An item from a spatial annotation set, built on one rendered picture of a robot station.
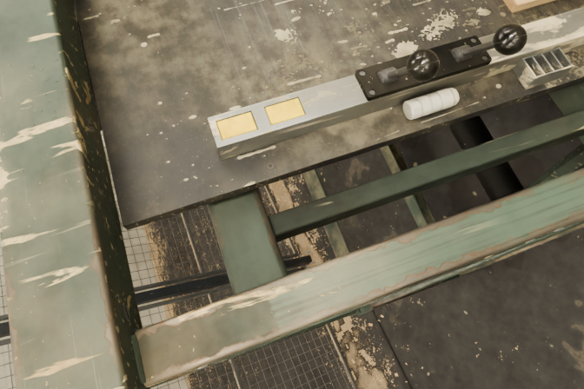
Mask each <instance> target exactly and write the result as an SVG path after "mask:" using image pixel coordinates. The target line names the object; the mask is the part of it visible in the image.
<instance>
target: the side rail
mask: <svg viewBox="0 0 584 389"><path fill-rule="evenodd" d="M583 221H584V168H582V169H579V170H576V171H574V172H572V173H569V174H566V175H563V176H560V177H557V178H554V179H553V180H550V181H545V182H543V183H541V184H538V185H535V186H533V187H531V188H526V189H524V190H522V191H519V192H516V193H514V194H510V195H507V196H505V197H502V198H500V199H497V200H495V201H491V202H488V203H486V204H483V205H480V206H478V207H476V208H471V209H469V210H467V211H464V212H461V213H459V214H455V215H452V216H449V217H448V218H445V219H442V220H439V221H436V222H433V223H430V224H428V225H426V226H423V227H419V228H417V229H414V230H411V231H409V232H407V233H404V234H400V235H397V236H395V237H392V238H390V239H387V240H385V241H381V242H378V243H375V244H373V245H371V246H368V247H364V248H362V249H359V250H356V251H354V252H352V253H349V254H344V255H343V256H340V257H337V258H334V259H333V260H328V261H325V262H323V263H321V264H318V265H315V266H313V267H309V268H306V269H304V270H302V271H299V272H296V273H294V274H290V275H287V276H285V277H282V278H280V279H277V280H273V281H271V282H268V283H266V284H263V285H260V286H258V287H254V288H251V289H249V290H247V291H244V292H241V293H238V294H235V295H232V296H229V297H228V298H225V299H222V300H219V301H216V302H213V303H210V304H208V305H206V306H203V307H199V308H197V309H194V310H191V311H189V312H186V313H182V314H180V315H177V316H175V317H172V318H170V319H167V320H163V321H161V322H158V323H155V324H153V325H151V326H146V327H144V328H142V329H139V330H136V331H135V332H134V335H136V337H137V340H138V343H139V348H140V353H141V356H142V362H143V370H144V372H145V377H146V383H144V385H145V386H146V387H149V386H153V385H156V384H158V383H161V382H163V381H165V380H166V381H171V380H174V379H178V378H181V377H182V376H185V375H187V374H190V373H193V372H196V371H198V370H201V369H203V368H205V367H208V366H212V365H214V364H216V363H219V362H221V361H224V360H226V359H229V358H232V357H235V356H236V355H239V354H241V353H245V352H247V351H250V350H252V349H255V348H257V347H259V346H263V345H266V344H268V343H270V342H273V341H275V340H278V339H281V338H284V337H286V336H289V335H290V334H293V333H297V332H300V331H301V330H304V329H306V328H309V327H312V326H315V325H317V324H320V323H322V322H324V321H327V320H331V319H333V318H335V317H338V316H340V315H343V314H345V313H349V312H351V311H354V310H355V309H358V308H360V307H365V306H366V305H369V304H371V303H374V302H377V301H378V300H382V299H385V298H387V297H389V296H392V295H394V294H397V293H400V292H403V291H405V290H408V289H410V288H412V287H416V286H419V285H420V284H423V283H425V282H428V281H431V280H434V279H436V278H439V277H442V276H443V275H446V274H450V273H453V272H454V271H457V270H459V269H462V268H464V267H468V266H470V265H473V264H475V263H477V262H480V261H482V260H485V259H488V258H490V257H493V256H496V255H497V254H501V253H504V252H507V251H508V250H511V249H513V248H516V247H519V246H522V245H524V244H527V243H529V242H531V241H535V240H538V239H540V238H542V237H545V236H547V235H550V234H553V233H556V232H558V231H561V230H562V229H565V228H567V227H572V226H573V225H576V224H578V223H581V222H583Z"/></svg>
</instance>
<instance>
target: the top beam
mask: <svg viewBox="0 0 584 389"><path fill-rule="evenodd" d="M0 236H1V245H2V254H3V271H4V280H5V289H6V298H7V307H8V315H9V324H10V342H11V351H12V359H13V368H14V377H15V386H16V389H150V386H149V387H146V386H145V385H144V384H141V382H140V379H139V374H138V370H137V365H136V357H135V353H134V349H133V344H132V339H131V336H132V335H134V333H133V328H141V329H142V323H141V320H140V315H139V311H138V307H137V303H136V295H135V291H134V287H133V282H132V278H131V274H130V270H129V263H128V258H127V254H126V249H125V246H124V241H123V234H122V229H121V225H120V221H119V217H118V212H117V208H116V201H115V196H114V192H113V188H112V184H111V179H110V172H109V168H108V163H107V159H106V155H105V151H104V146H103V139H102V135H101V130H100V127H99V122H98V118H97V114H96V106H95V102H94V98H93V94H92V89H91V85H90V78H89V73H88V70H87V65H86V61H85V56H84V53H83V45H82V40H81V37H80V32H79V28H78V24H77V20H76V12H75V8H74V4H73V0H0Z"/></svg>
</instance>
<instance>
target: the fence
mask: <svg viewBox="0 0 584 389"><path fill-rule="evenodd" d="M522 27H523V28H524V29H525V30H526V32H527V35H528V39H527V42H526V45H525V46H524V48H523V49H522V50H521V51H519V52H518V53H516V54H513V55H510V56H505V55H502V54H500V53H499V52H497V51H496V50H495V49H489V50H487V52H488V53H489V55H490V56H491V58H492V61H491V63H490V64H488V65H485V66H482V67H479V68H476V69H471V70H468V71H465V72H462V73H460V74H456V75H453V76H449V77H445V78H442V79H440V80H437V81H433V82H429V83H426V84H423V85H420V86H417V87H414V88H411V89H406V90H403V91H400V92H397V93H394V94H392V95H388V96H384V97H381V98H377V99H374V100H372V101H368V100H367V99H366V97H365V95H364V94H363V92H362V89H361V87H360V85H359V83H358V82H357V80H356V78H355V75H352V76H347V77H343V78H341V79H338V80H334V81H332V82H326V83H324V84H320V85H317V86H314V87H311V88H308V89H303V90H300V91H296V92H294V93H290V94H287V95H285V96H279V97H277V98H273V99H270V100H267V101H264V102H259V103H256V104H252V105H249V106H247V107H243V108H240V109H235V110H232V111H229V112H226V113H223V114H220V115H214V116H211V117H209V118H208V121H209V126H210V128H211V131H212V135H213V137H214V140H215V143H216V147H217V150H218V153H219V156H220V158H221V160H224V159H227V158H230V157H232V156H235V155H240V154H243V153H246V152H249V151H252V150H255V149H258V148H262V147H266V146H268V145H271V144H274V143H277V142H282V141H285V140H288V139H290V138H294V137H297V136H299V135H304V134H307V133H310V132H313V131H316V130H318V129H324V128H326V127H329V126H332V125H336V124H338V123H341V122H345V121H349V120H352V119H355V118H357V117H361V116H364V115H368V114H371V113H374V112H377V111H380V110H383V109H388V108H391V107H394V106H396V105H399V104H403V103H404V102H405V101H407V100H410V99H413V98H416V97H418V96H424V95H426V94H429V93H432V92H435V91H438V90H441V89H448V88H454V87H458V86H461V85H463V84H466V83H469V82H474V81H477V80H480V79H482V78H486V77H489V76H493V75H496V74H500V73H502V72H505V71H508V70H511V69H513V68H514V67H515V66H516V64H517V63H518V62H519V61H520V60H521V59H522V58H525V57H528V56H532V55H536V54H539V53H541V52H544V51H548V50H551V49H555V48H558V47H561V50H562V51H563V53H567V52H569V51H572V50H575V49H580V48H583V47H584V7H582V8H579V9H576V10H571V11H568V12H565V13H561V14H559V15H556V16H551V17H547V18H544V19H541V20H538V21H535V22H531V23H527V24H523V25H522ZM296 98H298V99H299V101H300V104H301V105H302V109H303V111H304V113H305V115H303V116H299V117H296V118H294V119H291V120H287V121H285V122H279V123H277V124H274V125H271V124H270V122H269V119H268V116H267V113H266V111H265V108H266V107H268V106H272V105H275V104H277V103H281V102H286V101H289V100H292V99H296ZM248 112H251V114H252V116H253V118H254V121H255V125H256V127H257V130H254V131H251V132H248V133H245V134H242V135H237V136H234V137H231V138H228V139H225V140H222V138H221V136H220V133H219V129H218V127H217V124H216V123H217V122H219V121H222V120H225V119H228V118H231V117H234V116H237V115H242V114H245V113H248Z"/></svg>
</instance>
